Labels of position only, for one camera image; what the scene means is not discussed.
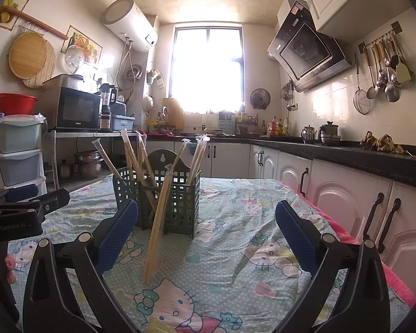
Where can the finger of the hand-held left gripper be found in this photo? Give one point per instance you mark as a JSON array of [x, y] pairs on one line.
[[22, 192], [53, 201]]

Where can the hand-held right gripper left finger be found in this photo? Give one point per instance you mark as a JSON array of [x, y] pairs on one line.
[[116, 236]]

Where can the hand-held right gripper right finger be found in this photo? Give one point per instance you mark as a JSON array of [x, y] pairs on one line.
[[296, 236]]

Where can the bunch of chopsticks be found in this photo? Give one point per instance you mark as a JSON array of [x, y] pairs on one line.
[[155, 236]]

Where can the green plastic utensil basket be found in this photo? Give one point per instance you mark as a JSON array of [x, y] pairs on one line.
[[180, 208]]

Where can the row of hanging kitchen utensils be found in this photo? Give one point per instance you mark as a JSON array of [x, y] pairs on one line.
[[391, 79]]

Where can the person's left hand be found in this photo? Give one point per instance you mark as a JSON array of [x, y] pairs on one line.
[[9, 262]]

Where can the stacked metal pots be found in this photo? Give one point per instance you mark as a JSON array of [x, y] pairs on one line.
[[88, 164]]

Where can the plastic drawer unit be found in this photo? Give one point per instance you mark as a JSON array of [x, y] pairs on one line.
[[19, 135]]

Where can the white lower cabinets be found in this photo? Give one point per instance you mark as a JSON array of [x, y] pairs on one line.
[[336, 194]]

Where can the metal shelf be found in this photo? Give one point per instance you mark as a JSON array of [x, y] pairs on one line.
[[86, 133]]

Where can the red plastic basin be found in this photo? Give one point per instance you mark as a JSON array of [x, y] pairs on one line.
[[17, 103]]

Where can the black kitchen countertop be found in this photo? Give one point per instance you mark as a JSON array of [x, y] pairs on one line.
[[339, 154]]

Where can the black microwave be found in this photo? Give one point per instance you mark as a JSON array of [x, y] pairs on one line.
[[78, 109]]

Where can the metal kettle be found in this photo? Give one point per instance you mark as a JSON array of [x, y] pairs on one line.
[[308, 134]]

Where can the blue plastic box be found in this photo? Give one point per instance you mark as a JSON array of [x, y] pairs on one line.
[[122, 122]]

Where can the dark cooking pot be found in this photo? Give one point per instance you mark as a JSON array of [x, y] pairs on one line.
[[329, 134]]

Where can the black blender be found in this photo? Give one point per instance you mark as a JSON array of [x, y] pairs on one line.
[[107, 104]]

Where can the group of condiment bottles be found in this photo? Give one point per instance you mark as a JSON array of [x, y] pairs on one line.
[[274, 126]]

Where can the pink towel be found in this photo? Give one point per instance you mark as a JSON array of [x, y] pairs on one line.
[[398, 284]]

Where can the blue hanging bin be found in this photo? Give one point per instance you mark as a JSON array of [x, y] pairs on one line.
[[192, 150]]

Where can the silver metal container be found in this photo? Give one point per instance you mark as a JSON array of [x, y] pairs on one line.
[[64, 81]]

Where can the round woven mat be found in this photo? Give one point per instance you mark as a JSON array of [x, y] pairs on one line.
[[50, 71]]

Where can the pile of ginger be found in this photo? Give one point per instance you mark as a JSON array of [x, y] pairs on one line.
[[381, 142]]

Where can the light blue knife rack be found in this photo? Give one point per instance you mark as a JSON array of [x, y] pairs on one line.
[[227, 123]]

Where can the wooden cutting board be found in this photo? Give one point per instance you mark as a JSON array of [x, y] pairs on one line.
[[173, 112]]

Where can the round bamboo tray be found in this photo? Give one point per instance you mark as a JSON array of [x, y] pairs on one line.
[[27, 55]]

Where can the white plastic cover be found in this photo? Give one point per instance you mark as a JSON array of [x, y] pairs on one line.
[[75, 59]]

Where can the wooden rolling pin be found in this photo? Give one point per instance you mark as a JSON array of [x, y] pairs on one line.
[[36, 22]]

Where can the black range hood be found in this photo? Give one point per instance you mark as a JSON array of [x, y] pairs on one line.
[[305, 52]]

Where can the window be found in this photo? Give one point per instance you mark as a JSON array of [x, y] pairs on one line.
[[208, 69]]

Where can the white water heater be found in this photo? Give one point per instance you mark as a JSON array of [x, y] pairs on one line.
[[131, 22]]

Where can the small wall fan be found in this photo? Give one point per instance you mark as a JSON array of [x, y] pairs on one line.
[[260, 99]]

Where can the fruit wall poster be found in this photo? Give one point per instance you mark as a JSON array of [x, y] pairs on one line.
[[86, 43], [18, 1]]

